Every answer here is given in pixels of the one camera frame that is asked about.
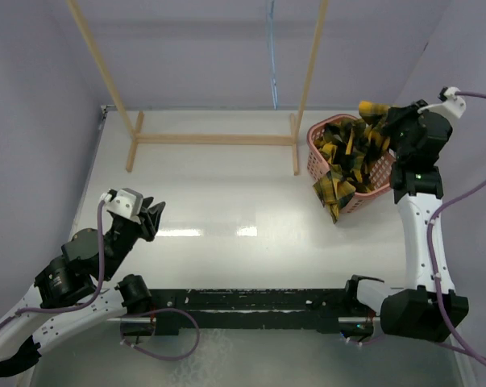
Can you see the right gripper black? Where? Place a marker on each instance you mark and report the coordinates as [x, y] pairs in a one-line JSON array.
[[396, 114]]

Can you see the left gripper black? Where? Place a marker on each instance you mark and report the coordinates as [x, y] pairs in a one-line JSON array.
[[151, 216]]

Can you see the yellow black plaid shirt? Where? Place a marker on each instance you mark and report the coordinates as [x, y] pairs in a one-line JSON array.
[[347, 161]]

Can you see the blue wire hanger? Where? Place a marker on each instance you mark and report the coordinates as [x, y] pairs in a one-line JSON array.
[[269, 27]]

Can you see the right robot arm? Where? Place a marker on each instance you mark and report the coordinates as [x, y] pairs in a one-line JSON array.
[[428, 307]]

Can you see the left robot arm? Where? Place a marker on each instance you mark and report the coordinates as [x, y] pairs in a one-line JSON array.
[[71, 294]]

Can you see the pink plastic basket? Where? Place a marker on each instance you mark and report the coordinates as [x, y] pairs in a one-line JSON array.
[[331, 161]]

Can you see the wooden clothes rack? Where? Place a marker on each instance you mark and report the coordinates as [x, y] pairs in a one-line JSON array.
[[134, 128]]

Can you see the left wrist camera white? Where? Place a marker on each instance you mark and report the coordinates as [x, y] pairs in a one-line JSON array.
[[125, 203]]

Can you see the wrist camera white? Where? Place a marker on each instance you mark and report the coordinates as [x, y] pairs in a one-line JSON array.
[[451, 105], [125, 203]]

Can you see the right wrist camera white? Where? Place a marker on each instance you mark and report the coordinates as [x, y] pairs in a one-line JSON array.
[[451, 105]]

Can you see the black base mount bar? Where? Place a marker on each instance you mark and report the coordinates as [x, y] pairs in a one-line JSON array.
[[326, 311]]

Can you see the aluminium rail frame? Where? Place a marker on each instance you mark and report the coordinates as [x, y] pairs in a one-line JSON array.
[[426, 308]]

